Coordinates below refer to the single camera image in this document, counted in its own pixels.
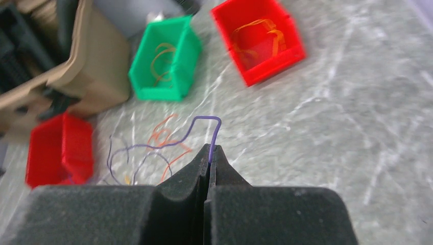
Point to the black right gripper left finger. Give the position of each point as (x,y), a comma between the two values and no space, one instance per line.
(169,213)

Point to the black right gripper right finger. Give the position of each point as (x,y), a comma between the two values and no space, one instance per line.
(235,212)

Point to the red plastic bin left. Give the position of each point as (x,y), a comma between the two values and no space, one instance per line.
(60,152)

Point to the red plastic bin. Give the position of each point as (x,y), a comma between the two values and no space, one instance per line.
(60,152)
(260,36)

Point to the green plastic bin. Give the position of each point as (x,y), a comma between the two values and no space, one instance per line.
(163,68)

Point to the tan plastic toolbox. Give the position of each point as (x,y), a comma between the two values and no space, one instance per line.
(91,73)

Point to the red plastic bin right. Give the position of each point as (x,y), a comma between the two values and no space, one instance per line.
(260,36)

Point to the white pipe fitting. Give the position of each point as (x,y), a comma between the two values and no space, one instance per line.
(153,17)

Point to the black toolbox tray insert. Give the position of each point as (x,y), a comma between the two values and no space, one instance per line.
(18,38)

